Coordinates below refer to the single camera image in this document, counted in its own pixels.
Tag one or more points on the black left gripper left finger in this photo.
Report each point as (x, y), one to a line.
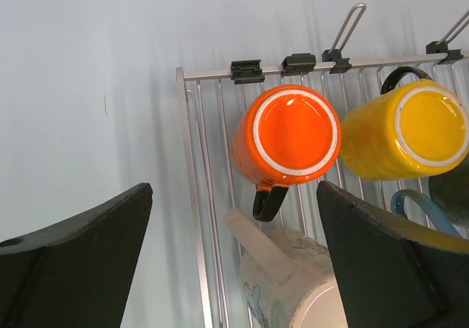
(77, 272)

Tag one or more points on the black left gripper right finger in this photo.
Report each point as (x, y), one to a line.
(392, 272)

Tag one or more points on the yellow mug black handle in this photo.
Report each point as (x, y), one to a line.
(415, 128)

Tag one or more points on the black rack clip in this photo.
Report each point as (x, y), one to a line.
(298, 64)
(246, 72)

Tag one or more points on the cream floral mug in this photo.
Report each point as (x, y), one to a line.
(288, 278)

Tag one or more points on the blue mug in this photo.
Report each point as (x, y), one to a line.
(447, 203)

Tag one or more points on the orange mug black handle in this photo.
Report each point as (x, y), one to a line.
(289, 135)

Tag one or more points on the black clip with wire hook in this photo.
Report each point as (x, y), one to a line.
(334, 53)
(441, 46)

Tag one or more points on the metal wire dish rack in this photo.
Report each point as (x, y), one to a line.
(211, 105)

